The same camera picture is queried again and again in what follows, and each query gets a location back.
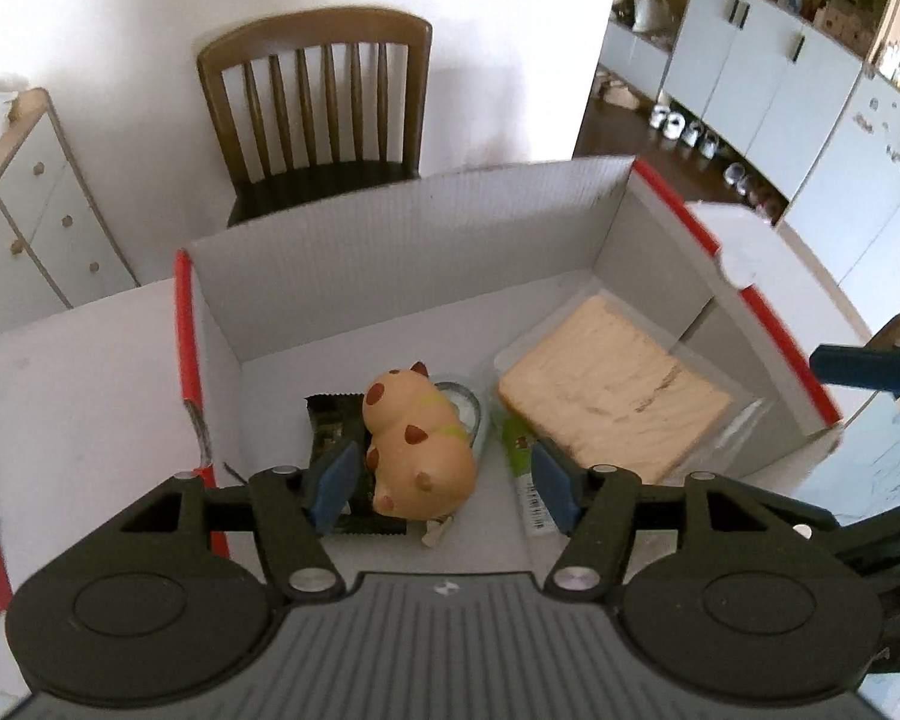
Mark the bread slice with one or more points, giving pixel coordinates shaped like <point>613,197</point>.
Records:
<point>607,382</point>

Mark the white sideboard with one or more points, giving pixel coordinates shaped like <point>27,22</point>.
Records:
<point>37,217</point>

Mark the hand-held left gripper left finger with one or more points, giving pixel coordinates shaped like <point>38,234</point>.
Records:
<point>334,484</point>

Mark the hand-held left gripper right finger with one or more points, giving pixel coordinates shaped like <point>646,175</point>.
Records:
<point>555,487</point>

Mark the green white tube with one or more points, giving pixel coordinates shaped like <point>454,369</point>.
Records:
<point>517,442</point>

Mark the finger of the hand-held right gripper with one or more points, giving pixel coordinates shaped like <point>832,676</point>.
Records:
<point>896,547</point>
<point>859,367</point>

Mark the red cardboard box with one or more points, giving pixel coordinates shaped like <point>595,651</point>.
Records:
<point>420,255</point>

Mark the dark snack packet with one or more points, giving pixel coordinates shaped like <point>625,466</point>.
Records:
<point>330,420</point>

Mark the row of shoes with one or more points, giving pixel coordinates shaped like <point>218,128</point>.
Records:
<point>705,142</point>

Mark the white wall cabinet unit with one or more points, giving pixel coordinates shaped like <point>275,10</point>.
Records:
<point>757,67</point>

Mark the orange hamster toy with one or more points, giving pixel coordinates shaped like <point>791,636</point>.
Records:
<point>412,457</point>

